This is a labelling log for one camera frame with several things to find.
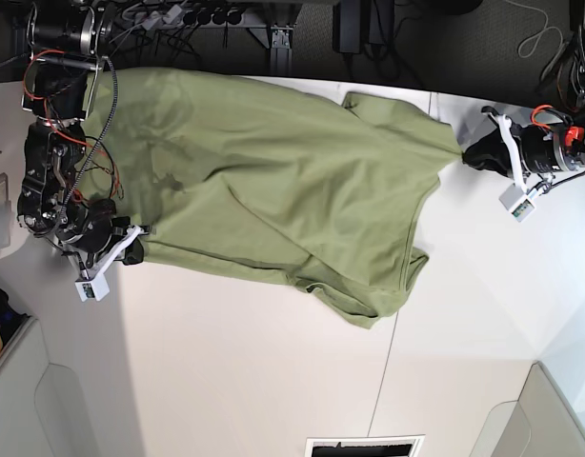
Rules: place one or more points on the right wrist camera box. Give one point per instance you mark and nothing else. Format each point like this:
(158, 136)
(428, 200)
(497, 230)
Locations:
(94, 289)

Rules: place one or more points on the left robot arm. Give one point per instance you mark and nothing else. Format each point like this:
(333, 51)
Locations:
(567, 71)

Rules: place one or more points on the white power strip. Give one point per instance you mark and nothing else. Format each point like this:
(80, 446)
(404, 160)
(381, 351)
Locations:
(175, 15)

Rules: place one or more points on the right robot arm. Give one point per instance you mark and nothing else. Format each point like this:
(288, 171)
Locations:
(68, 44)

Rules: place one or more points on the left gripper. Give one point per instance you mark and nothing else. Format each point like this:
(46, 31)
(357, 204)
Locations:
(552, 147)

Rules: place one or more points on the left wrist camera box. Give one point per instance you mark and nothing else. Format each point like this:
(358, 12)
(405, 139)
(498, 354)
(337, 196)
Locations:
(518, 202)

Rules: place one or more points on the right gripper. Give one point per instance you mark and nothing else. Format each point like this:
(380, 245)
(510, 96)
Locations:
(100, 241)

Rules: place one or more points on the black power brick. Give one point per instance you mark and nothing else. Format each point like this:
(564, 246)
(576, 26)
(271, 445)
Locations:
(347, 26)

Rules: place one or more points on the green t-shirt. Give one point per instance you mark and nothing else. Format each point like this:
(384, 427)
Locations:
(254, 181)

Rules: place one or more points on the aluminium table leg post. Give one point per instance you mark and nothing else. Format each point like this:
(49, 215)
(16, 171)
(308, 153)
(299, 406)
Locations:
(281, 53)

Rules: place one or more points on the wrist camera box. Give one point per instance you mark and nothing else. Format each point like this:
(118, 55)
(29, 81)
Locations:
(94, 289)
(518, 202)

